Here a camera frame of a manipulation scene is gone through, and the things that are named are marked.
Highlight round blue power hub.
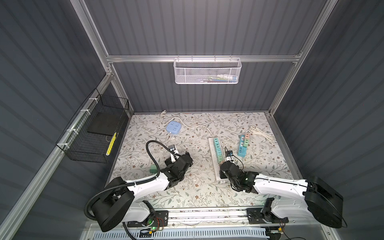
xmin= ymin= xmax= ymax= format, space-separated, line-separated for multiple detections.
xmin=166 ymin=121 xmax=182 ymax=135

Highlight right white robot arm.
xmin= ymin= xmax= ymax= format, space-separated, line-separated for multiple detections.
xmin=220 ymin=161 xmax=348 ymax=229

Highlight black corrugated cable conduit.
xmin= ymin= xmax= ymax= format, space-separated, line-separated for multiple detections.
xmin=83 ymin=140 xmax=178 ymax=240

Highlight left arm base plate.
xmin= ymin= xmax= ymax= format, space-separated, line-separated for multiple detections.
xmin=126 ymin=210 xmax=169 ymax=228

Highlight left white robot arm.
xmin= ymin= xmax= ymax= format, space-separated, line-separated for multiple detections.
xmin=84 ymin=152 xmax=193 ymax=232

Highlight long white power strip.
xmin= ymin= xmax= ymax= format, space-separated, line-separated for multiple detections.
xmin=208 ymin=137 xmax=230 ymax=185

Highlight black foam pad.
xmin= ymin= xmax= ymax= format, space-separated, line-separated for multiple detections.
xmin=87 ymin=112 xmax=120 ymax=137

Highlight teal small power strip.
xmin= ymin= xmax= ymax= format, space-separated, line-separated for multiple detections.
xmin=238 ymin=135 xmax=250 ymax=158

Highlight coiled white cable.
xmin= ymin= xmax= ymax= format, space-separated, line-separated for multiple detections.
xmin=248 ymin=125 xmax=274 ymax=142

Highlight yellow marker pen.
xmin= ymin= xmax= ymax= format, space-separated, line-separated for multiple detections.
xmin=106 ymin=132 xmax=118 ymax=156

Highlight green plug cube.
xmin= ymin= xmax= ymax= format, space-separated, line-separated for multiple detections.
xmin=216 ymin=154 xmax=225 ymax=164
xmin=150 ymin=165 xmax=158 ymax=174

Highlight floral patterned table mat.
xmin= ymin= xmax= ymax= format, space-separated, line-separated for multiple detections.
xmin=112 ymin=113 xmax=293 ymax=209

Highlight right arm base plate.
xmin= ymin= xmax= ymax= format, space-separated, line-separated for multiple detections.
xmin=246 ymin=208 xmax=289 ymax=224

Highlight white wire mesh basket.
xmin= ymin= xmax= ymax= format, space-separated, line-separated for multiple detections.
xmin=173 ymin=57 xmax=242 ymax=85

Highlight black wire basket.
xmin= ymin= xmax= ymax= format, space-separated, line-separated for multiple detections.
xmin=56 ymin=90 xmax=130 ymax=164

